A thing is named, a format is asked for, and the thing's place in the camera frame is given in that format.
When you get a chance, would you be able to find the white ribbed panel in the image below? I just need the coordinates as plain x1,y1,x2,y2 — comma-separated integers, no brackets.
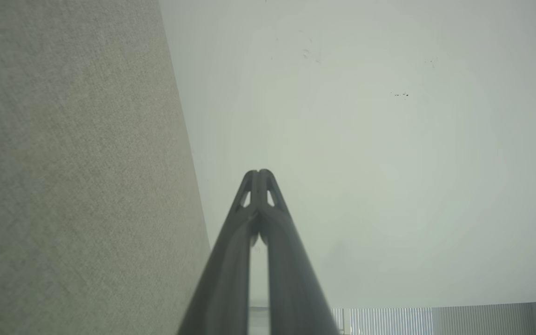
331,301,536,335

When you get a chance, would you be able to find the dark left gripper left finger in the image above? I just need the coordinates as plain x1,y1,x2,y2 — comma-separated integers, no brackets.
177,170,260,335

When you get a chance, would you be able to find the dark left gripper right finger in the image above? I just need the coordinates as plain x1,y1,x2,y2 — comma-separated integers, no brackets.
260,169,341,335

